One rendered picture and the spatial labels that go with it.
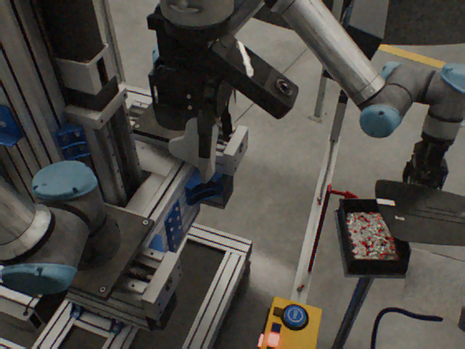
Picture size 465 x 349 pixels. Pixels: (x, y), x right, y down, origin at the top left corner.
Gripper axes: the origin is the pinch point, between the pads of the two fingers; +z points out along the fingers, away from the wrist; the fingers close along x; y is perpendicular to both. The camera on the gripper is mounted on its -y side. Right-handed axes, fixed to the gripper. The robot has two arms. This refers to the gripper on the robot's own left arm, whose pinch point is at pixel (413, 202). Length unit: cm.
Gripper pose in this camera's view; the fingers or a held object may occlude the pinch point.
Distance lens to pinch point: 123.7
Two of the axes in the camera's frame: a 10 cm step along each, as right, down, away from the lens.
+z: -0.8, 8.5, 5.2
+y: -2.7, 4.8, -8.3
